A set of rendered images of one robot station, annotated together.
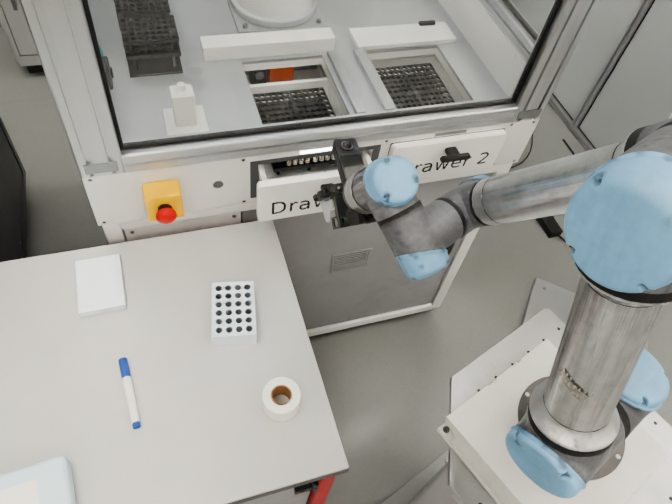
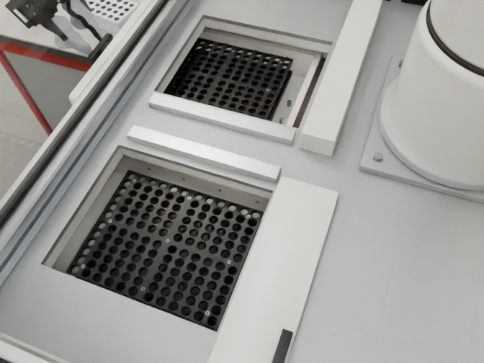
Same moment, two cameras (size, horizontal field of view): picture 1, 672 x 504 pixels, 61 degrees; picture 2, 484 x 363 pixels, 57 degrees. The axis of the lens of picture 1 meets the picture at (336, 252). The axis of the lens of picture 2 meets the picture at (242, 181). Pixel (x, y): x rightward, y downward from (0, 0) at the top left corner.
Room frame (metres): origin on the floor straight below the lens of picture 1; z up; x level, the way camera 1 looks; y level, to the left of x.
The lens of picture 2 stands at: (1.48, -0.21, 1.47)
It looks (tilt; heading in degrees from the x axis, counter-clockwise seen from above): 57 degrees down; 141
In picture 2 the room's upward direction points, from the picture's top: 5 degrees counter-clockwise
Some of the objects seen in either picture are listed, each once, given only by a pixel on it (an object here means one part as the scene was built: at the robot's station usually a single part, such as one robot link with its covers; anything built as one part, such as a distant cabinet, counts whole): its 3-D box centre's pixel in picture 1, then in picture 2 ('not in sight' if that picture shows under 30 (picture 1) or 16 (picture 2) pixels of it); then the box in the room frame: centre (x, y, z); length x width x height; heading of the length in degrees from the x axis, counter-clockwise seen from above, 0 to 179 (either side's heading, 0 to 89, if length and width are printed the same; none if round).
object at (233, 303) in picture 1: (233, 312); not in sight; (0.55, 0.18, 0.78); 0.12 x 0.08 x 0.04; 16
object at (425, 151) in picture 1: (444, 156); not in sight; (1.02, -0.21, 0.87); 0.29 x 0.02 x 0.11; 116
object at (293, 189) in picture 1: (323, 192); not in sight; (0.83, 0.05, 0.87); 0.29 x 0.02 x 0.11; 116
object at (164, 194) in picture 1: (163, 201); not in sight; (0.72, 0.36, 0.88); 0.07 x 0.05 x 0.07; 116
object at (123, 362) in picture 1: (129, 392); not in sight; (0.36, 0.32, 0.77); 0.14 x 0.02 x 0.02; 31
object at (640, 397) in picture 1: (612, 388); not in sight; (0.43, -0.46, 1.00); 0.13 x 0.12 x 0.14; 139
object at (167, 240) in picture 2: not in sight; (171, 250); (1.20, -0.12, 0.87); 0.22 x 0.18 x 0.06; 26
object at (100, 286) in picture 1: (100, 284); not in sight; (0.56, 0.45, 0.77); 0.13 x 0.09 x 0.02; 26
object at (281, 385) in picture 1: (281, 399); not in sight; (0.40, 0.05, 0.78); 0.07 x 0.07 x 0.04
